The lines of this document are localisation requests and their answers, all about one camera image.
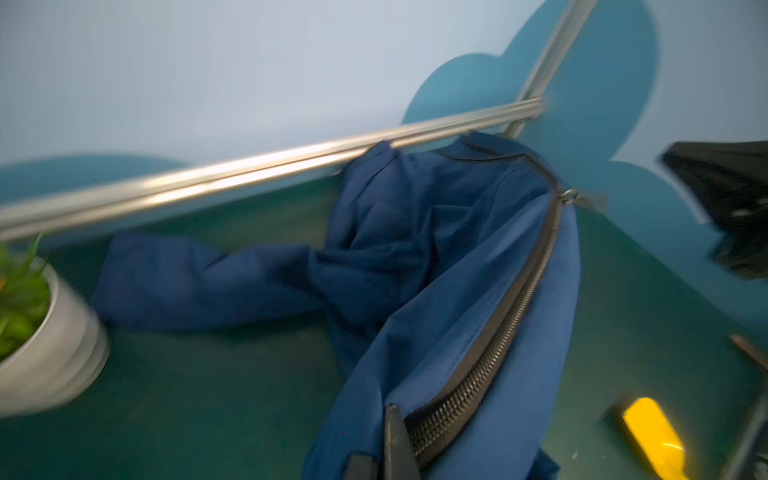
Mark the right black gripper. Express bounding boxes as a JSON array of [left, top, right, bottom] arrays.
[[661, 141, 767, 280]]

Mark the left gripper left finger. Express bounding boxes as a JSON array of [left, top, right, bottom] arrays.
[[342, 453, 379, 480]]

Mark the aluminium frame post right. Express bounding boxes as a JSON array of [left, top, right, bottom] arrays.
[[517, 0, 598, 102]]

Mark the aluminium frame rail back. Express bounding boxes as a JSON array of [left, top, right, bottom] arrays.
[[1, 98, 545, 241]]

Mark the navy blue zip jacket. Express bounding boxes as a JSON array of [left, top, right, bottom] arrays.
[[91, 132, 580, 479]]

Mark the white pot with flowers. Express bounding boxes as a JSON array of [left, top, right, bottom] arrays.
[[1, 239, 110, 418]]

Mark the yellow plastic toy shovel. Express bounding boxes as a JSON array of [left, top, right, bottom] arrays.
[[619, 397, 688, 480]]

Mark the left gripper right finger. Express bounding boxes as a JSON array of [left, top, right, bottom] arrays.
[[382, 404, 422, 480]]

